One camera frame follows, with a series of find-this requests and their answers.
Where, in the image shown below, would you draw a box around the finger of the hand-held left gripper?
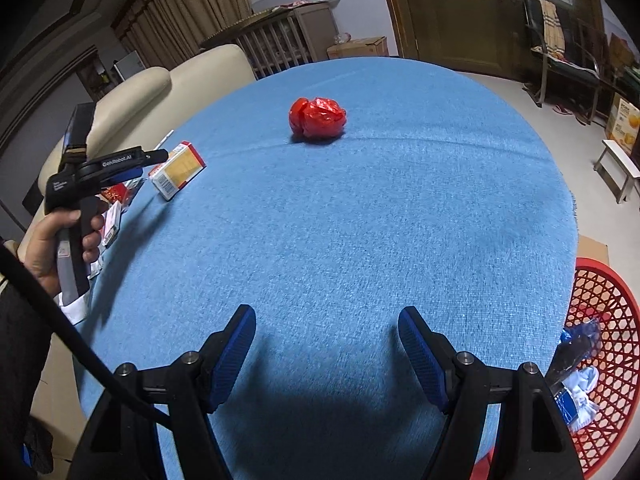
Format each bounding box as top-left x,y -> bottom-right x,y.
100,147 -> 171,191

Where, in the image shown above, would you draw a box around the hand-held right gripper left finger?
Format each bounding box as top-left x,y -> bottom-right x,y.
67,304 -> 258,480

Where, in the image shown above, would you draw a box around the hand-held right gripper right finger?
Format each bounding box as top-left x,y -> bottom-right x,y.
397,305 -> 586,480

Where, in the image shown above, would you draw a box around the red and yellow carton box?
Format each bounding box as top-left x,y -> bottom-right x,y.
148,141 -> 207,202

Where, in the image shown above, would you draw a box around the black plastic bag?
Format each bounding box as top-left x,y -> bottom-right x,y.
547,332 -> 596,392

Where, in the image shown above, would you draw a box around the blue silver snack bag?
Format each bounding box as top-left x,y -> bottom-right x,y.
550,380 -> 582,429

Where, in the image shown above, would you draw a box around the red plastic bag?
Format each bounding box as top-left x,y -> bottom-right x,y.
288,96 -> 348,145

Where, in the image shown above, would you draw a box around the white tissue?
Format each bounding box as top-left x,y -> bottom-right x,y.
565,366 -> 601,432

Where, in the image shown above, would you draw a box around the red plastic basket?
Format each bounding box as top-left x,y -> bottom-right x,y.
472,257 -> 640,480

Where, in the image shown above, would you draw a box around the person's left forearm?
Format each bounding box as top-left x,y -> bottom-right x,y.
0,240 -> 57,476

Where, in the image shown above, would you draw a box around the person's left hand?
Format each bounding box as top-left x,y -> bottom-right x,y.
22,199 -> 111,293

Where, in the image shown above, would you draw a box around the white labelled box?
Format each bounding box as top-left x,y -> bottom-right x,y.
100,202 -> 124,249

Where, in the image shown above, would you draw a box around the beige leather sofa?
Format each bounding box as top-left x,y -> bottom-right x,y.
17,44 -> 258,281

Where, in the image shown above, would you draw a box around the white appliance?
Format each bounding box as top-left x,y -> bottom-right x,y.
112,52 -> 146,84

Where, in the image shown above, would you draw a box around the white paper napkins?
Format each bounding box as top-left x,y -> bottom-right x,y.
56,287 -> 92,326

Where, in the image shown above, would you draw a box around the brown curtain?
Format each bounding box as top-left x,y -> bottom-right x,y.
112,0 -> 253,68

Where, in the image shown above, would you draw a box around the blue tablecloth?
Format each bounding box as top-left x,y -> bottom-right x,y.
75,56 -> 578,480

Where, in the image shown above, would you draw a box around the wooden slatted cabinet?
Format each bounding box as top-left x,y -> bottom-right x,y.
200,2 -> 337,81

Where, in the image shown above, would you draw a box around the flat cardboard sheet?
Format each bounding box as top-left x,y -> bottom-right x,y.
575,235 -> 610,267

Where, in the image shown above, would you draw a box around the cardboard box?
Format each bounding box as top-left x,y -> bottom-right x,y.
327,36 -> 390,60

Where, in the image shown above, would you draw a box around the white step stool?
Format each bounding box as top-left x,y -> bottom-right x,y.
594,139 -> 640,205

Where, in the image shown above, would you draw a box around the orange printed box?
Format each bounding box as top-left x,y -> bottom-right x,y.
605,92 -> 640,156

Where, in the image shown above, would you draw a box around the wooden double door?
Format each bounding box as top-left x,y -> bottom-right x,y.
375,0 -> 606,82

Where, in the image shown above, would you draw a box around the plaid towel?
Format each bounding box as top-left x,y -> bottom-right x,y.
540,0 -> 567,52

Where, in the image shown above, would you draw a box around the black cable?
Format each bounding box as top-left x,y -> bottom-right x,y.
0,242 -> 173,426

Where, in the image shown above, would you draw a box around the metal frame chair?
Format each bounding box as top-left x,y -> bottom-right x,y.
522,0 -> 617,124

